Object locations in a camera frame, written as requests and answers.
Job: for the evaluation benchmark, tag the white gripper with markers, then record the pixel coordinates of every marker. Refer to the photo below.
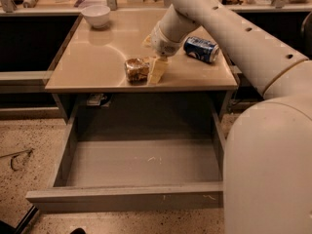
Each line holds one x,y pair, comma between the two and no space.
166,44

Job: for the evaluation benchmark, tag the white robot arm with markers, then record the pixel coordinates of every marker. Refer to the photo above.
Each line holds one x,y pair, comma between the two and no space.
267,164

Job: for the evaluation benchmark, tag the blue soda can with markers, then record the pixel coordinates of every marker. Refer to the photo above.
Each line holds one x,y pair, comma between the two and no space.
201,49

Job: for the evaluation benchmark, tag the grey drawer cabinet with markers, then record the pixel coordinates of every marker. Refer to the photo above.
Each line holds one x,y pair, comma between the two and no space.
93,62

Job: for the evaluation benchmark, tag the open grey top drawer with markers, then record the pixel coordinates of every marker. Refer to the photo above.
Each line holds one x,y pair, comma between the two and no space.
140,153

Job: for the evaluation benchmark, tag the white bowl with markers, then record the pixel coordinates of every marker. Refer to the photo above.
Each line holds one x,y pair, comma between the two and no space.
97,16

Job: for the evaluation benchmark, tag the white label tag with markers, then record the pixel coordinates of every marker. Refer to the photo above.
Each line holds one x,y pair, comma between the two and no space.
94,99

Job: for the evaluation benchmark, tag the black base bottom left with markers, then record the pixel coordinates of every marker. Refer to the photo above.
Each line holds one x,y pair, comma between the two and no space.
6,228

